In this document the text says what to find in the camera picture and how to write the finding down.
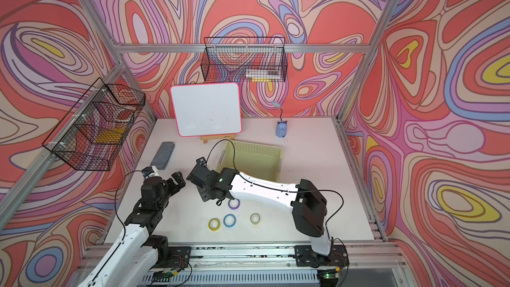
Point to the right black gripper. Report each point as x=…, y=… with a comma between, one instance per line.
x=204, y=194

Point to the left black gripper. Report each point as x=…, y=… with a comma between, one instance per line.
x=178, y=181

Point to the purple tape roll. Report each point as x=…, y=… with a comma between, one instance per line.
x=233, y=204

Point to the yellow green tape roll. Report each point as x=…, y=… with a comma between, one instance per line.
x=214, y=224

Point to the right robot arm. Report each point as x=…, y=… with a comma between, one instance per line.
x=303, y=201

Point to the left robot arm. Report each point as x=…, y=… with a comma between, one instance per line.
x=137, y=249

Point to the blue tape roll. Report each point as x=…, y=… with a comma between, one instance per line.
x=229, y=220

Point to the clear yellowish tape roll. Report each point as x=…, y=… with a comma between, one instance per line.
x=255, y=218

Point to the green plastic storage basket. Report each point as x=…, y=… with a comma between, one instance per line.
x=254, y=159

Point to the grey box in basket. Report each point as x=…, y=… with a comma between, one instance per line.
x=262, y=74

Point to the grey whiteboard eraser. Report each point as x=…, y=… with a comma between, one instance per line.
x=163, y=155

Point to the wooden whiteboard stand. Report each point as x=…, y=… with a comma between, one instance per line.
x=206, y=139

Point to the pink framed whiteboard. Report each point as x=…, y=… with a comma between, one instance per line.
x=207, y=109

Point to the yellow sponge in basket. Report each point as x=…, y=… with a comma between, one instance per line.
x=109, y=136

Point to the green circuit board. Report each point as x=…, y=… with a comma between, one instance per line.
x=157, y=276

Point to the blue mouse shaped lamp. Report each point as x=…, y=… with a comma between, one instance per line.
x=282, y=126

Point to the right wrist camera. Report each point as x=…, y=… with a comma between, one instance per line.
x=202, y=162

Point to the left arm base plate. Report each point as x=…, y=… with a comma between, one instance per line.
x=177, y=259

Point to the black wire basket left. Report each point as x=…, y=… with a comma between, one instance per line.
x=101, y=106

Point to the black wire basket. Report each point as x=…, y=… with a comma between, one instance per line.
x=101, y=106
x=226, y=59

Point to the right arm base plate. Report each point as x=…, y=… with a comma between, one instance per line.
x=305, y=257

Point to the black wire basket back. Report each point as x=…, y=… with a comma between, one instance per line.
x=226, y=59

